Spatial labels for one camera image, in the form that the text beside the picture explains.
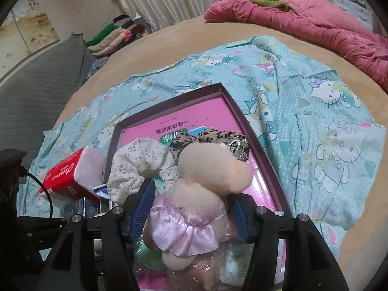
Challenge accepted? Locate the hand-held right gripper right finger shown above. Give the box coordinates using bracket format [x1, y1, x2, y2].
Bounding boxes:
[227, 194, 346, 291]

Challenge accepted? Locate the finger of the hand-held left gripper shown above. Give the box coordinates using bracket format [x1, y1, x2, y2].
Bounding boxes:
[20, 239, 61, 279]
[16, 217, 70, 240]

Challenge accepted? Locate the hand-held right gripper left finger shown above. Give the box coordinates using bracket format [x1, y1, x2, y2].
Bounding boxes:
[36, 177, 156, 291]

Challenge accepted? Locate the green puff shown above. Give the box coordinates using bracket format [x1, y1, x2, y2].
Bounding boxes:
[133, 239, 166, 272]

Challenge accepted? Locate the green floral tissue pack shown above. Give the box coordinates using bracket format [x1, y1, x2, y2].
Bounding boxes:
[220, 242, 258, 285]

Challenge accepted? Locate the plush doll with pink dress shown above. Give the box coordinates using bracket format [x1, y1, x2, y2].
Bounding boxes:
[142, 142, 253, 290]

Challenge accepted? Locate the purple cardboard box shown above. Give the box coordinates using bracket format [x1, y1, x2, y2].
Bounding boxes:
[105, 82, 294, 291]

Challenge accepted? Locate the brown fuzzy ball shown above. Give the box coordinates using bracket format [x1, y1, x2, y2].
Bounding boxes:
[165, 242, 234, 291]

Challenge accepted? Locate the leopard print scrunchie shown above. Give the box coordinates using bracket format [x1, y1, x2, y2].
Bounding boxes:
[165, 129, 251, 164]

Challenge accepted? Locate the white and purple packet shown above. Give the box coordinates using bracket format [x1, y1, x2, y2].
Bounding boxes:
[92, 183, 111, 201]

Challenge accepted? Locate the red tissue box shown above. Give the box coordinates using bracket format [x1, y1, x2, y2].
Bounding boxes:
[39, 145, 106, 202]

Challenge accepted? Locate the pink book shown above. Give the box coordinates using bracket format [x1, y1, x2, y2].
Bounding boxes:
[120, 95, 287, 291]

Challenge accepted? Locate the grey quilted headboard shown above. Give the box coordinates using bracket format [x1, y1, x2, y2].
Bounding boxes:
[0, 33, 94, 170]

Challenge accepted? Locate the cartoon cat printed blanket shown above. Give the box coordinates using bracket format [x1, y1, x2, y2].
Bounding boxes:
[16, 35, 384, 240]

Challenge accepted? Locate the dark patterned cloth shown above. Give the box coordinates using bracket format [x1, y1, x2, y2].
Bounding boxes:
[85, 56, 110, 79]

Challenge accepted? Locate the stack of folded clothes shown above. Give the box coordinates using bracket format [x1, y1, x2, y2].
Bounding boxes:
[85, 15, 156, 57]

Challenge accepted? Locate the beige bed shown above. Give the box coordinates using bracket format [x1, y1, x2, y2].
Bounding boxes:
[55, 14, 388, 291]

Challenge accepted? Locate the pink quilt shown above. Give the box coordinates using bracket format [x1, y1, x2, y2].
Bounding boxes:
[204, 0, 388, 90]

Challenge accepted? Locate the white drawer cabinet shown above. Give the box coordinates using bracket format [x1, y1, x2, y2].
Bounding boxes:
[332, 0, 375, 31]

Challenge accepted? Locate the black cable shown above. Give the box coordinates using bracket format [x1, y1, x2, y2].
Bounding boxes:
[23, 171, 55, 219]

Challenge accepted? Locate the floral wall painting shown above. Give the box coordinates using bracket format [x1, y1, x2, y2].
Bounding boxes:
[0, 0, 59, 70]

